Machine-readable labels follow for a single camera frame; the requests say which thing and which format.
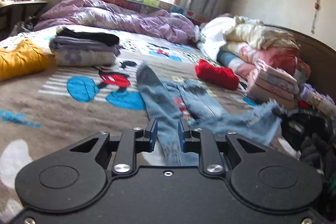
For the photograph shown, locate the purple floral folded garment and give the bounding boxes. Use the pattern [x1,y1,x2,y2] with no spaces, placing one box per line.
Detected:
[299,83,335,117]

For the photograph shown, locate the blue denim jacket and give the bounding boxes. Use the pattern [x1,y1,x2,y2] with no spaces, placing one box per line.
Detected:
[136,63,284,166]

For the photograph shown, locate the grey folded garment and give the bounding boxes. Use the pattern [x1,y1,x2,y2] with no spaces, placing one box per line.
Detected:
[49,36,121,56]

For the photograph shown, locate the purple crumpled duvet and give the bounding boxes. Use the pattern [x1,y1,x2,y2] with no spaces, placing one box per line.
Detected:
[34,0,195,44]

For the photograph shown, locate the yellow knit sweater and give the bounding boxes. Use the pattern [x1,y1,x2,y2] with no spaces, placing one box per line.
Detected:
[0,39,56,81]

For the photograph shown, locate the pink folded garment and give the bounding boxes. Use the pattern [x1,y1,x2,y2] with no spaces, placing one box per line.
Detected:
[248,77,294,101]

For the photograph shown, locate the striped colourful clothes pile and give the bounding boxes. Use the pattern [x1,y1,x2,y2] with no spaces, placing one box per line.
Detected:
[297,100,314,110]

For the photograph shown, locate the black folded garment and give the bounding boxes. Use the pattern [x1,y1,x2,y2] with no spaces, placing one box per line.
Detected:
[56,28,120,47]

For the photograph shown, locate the dark wooden bed footboard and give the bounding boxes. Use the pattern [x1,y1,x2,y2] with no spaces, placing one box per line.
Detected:
[266,24,336,101]

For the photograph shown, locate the cluttered side desk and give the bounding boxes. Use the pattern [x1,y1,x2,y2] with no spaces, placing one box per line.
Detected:
[1,0,48,40]

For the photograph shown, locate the cream top folded garment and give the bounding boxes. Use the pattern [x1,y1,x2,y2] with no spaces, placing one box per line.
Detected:
[255,59,297,84]

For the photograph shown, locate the beige folded garment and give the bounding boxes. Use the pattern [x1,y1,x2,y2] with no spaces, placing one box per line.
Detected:
[247,84,297,110]

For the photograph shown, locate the Mickey Mouse bed blanket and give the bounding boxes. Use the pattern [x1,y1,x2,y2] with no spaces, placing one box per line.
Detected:
[0,24,302,222]

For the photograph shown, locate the rolled pink white quilts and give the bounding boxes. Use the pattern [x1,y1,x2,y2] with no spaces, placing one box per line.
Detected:
[194,15,311,84]

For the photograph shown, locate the red knit sweater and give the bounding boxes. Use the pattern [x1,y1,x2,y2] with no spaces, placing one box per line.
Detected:
[195,59,240,90]

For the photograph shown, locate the white floral folded garment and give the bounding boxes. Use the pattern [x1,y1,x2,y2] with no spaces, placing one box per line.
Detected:
[54,50,116,67]

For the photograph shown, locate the colourful alphabet headboard mat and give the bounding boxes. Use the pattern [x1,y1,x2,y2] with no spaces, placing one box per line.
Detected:
[101,0,208,25]

